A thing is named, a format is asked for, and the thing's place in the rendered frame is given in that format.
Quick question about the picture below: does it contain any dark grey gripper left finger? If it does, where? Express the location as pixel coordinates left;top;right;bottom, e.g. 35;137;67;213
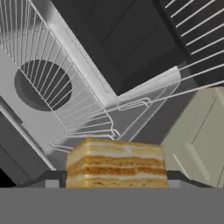
17;170;68;189

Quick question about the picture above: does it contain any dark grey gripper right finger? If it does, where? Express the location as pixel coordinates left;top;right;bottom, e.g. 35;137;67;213
165;170;214;189

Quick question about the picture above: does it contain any layered cream cake slice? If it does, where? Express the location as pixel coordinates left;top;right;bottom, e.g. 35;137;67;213
65;137;171;189

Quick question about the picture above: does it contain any beige cupboard door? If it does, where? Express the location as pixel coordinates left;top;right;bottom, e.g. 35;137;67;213
161;86;224;189

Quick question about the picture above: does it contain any grey oven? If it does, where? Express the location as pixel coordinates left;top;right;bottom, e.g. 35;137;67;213
0;0;202;188

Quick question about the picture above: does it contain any black oven door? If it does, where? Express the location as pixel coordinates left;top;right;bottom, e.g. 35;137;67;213
51;0;224;96

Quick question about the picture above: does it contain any white wire oven rack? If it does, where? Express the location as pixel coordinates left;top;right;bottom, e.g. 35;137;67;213
0;0;121;154
116;0;224;142

